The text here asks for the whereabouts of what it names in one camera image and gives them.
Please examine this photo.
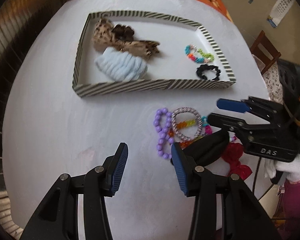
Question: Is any pink white woven bangle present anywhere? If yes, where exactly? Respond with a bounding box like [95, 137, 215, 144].
[171, 107, 203, 141]

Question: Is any right forearm magenta sleeve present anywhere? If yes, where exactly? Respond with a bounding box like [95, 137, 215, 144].
[283, 181, 300, 239]

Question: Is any wall calendar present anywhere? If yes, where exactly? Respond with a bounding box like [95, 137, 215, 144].
[267, 0, 295, 28]

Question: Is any light blue fluffy scrunchie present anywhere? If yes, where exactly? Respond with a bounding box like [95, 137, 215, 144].
[94, 47, 148, 82]

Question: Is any black cable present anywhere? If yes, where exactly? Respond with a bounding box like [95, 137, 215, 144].
[251, 155, 262, 193]

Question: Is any red heart ornament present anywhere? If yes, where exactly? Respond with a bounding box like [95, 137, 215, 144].
[221, 142, 253, 180]

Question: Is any striped shallow tray box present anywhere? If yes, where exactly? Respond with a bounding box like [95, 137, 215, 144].
[72, 10, 236, 98]

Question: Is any right white gloved hand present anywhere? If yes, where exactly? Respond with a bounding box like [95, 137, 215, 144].
[264, 154, 300, 183]

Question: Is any leopard print bow hairtie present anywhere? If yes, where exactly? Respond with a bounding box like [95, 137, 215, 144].
[92, 18, 160, 60]

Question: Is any purple bead bracelet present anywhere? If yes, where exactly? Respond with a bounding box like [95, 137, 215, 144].
[153, 107, 175, 160]

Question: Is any floral fabric bundle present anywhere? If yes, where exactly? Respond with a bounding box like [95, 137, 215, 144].
[262, 62, 283, 103]

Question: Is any orange yellow bead bracelet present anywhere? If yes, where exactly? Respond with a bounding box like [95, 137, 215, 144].
[167, 119, 206, 149]

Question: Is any multicolor flower bead bracelet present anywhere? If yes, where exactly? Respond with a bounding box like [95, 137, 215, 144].
[184, 44, 215, 64]

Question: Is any black scrunchie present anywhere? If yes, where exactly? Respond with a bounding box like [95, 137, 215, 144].
[196, 64, 221, 81]

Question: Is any black camera box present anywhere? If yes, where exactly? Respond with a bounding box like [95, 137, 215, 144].
[277, 59, 300, 121]

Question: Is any wooden chair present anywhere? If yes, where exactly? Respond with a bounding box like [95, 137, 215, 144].
[250, 30, 281, 75]

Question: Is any brown scrunchie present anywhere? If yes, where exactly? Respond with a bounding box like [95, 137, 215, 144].
[111, 24, 134, 41]

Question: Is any colorful pony bead bracelet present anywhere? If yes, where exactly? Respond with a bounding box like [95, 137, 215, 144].
[201, 115, 213, 136]

